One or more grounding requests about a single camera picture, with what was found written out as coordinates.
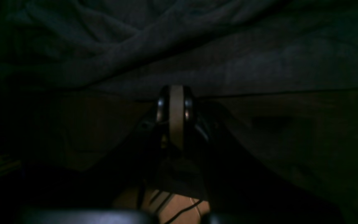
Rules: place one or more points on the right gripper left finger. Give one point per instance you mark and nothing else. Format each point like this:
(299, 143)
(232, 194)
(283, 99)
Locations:
(112, 191)

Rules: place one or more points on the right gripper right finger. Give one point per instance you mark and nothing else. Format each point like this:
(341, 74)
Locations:
(240, 188)

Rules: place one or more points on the black table cloth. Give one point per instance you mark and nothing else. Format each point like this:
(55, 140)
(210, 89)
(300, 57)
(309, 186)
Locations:
(309, 139)

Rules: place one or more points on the dark grey long-sleeve T-shirt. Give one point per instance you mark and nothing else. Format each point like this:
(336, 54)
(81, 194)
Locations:
(218, 47)

